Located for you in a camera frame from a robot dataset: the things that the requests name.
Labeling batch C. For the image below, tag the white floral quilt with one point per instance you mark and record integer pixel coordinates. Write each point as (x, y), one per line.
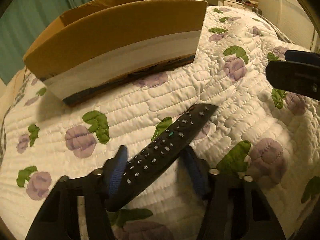
(269, 134)

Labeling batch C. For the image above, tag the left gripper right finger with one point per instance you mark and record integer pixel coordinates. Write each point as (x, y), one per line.
(236, 207)

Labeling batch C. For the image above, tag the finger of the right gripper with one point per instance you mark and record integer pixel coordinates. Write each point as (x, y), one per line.
(294, 77)
(301, 56)

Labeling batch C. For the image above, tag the white dressing table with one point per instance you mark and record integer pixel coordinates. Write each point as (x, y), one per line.
(240, 4)

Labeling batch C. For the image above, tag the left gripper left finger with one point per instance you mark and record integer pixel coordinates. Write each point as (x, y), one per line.
(58, 216)

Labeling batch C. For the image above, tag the green curtain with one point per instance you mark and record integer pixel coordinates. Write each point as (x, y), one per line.
(21, 24)

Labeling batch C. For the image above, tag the brown cardboard box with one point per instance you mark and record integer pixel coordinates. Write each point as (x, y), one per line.
(105, 43)

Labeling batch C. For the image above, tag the black remote control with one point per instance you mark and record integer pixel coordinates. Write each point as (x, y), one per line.
(126, 179)

